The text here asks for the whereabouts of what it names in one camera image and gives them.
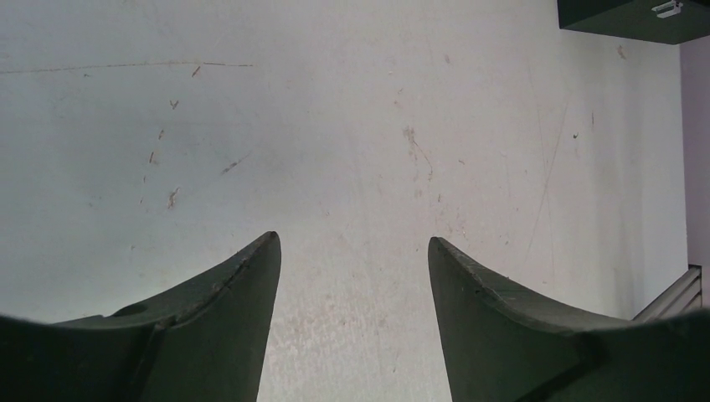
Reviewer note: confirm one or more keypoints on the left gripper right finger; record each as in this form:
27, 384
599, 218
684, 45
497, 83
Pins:
505, 342

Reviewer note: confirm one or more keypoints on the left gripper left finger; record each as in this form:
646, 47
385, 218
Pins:
201, 340

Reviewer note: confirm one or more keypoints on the black display box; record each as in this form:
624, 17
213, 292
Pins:
656, 21

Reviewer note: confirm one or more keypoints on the aluminium frame post right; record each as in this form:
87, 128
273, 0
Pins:
682, 296

